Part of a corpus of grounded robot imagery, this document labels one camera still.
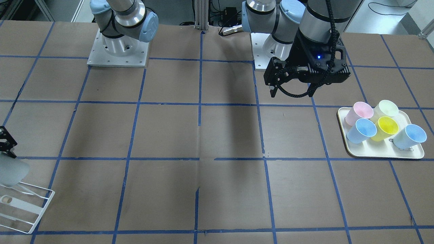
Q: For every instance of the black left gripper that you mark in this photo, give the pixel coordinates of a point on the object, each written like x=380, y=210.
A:
x=299, y=51

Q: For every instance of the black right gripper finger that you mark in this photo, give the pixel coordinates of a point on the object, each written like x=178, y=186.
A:
x=5, y=140

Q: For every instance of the pale grey plastic cup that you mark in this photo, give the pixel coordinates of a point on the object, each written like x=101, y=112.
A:
x=12, y=171

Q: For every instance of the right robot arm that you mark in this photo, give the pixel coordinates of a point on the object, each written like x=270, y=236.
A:
x=44, y=74

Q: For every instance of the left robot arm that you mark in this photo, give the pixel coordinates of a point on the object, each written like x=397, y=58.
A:
x=313, y=28

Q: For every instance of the pink plastic cup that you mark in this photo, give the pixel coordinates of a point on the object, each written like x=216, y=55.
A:
x=359, y=110

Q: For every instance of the blue plastic cup on tray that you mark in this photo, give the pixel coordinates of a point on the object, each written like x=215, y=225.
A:
x=362, y=130

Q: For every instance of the pale green plastic cup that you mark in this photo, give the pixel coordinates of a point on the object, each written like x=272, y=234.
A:
x=385, y=108

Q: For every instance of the yellow plastic cup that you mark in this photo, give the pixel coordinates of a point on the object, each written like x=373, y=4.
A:
x=386, y=127

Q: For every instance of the light blue cup front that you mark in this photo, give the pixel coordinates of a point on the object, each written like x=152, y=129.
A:
x=411, y=135

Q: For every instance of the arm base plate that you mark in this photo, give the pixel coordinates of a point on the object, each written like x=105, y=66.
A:
x=117, y=51
x=264, y=47

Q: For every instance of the white wire cup rack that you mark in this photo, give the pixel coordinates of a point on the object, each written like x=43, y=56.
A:
x=22, y=206

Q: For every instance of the aluminium frame post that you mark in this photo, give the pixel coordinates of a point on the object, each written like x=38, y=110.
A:
x=201, y=14

